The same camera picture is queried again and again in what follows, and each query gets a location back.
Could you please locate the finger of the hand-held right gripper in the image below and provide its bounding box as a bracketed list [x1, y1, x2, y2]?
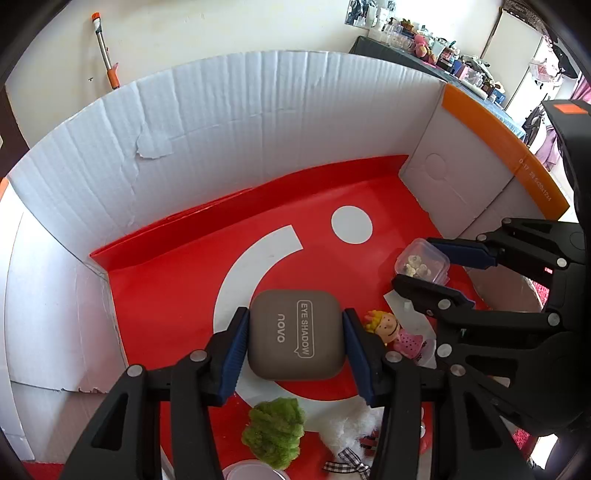
[392, 275, 573, 384]
[427, 217, 585, 296]

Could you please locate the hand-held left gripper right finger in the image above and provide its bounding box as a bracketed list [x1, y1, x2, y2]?
[342, 308, 536, 480]

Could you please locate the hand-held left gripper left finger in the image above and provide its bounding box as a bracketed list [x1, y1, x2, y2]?
[69, 307, 252, 480]

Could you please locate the small clear plastic container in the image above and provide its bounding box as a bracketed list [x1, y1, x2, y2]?
[394, 239, 451, 284]

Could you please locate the small yellow-haired doll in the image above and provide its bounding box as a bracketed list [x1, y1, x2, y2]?
[365, 310, 437, 367]

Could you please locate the white fluffy toy checked ribbon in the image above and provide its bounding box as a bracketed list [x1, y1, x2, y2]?
[321, 406, 432, 476]

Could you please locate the grey eyeshadow case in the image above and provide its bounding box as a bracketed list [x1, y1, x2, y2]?
[248, 290, 348, 381]

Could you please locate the green fuzzy toy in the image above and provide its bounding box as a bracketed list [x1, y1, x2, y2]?
[241, 398, 306, 472]

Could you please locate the white and orange cardboard box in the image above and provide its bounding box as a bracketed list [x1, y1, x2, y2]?
[0, 48, 571, 467]

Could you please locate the person's dark clothing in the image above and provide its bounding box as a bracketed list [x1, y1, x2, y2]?
[531, 429, 591, 480]

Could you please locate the clear round plastic lid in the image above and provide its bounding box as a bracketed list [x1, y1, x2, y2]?
[222, 460, 289, 480]

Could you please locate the purple curtain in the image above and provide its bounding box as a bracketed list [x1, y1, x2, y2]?
[536, 74, 591, 171]

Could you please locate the white refrigerator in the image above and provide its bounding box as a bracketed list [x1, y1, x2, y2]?
[480, 9, 546, 125]

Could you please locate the black garment on refrigerator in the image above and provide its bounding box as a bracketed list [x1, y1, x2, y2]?
[549, 41, 580, 79]

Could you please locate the table with blue cloth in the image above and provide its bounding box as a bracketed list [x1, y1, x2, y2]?
[348, 36, 527, 139]

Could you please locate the mop handle with orange grips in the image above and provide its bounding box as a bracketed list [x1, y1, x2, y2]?
[91, 12, 122, 89]

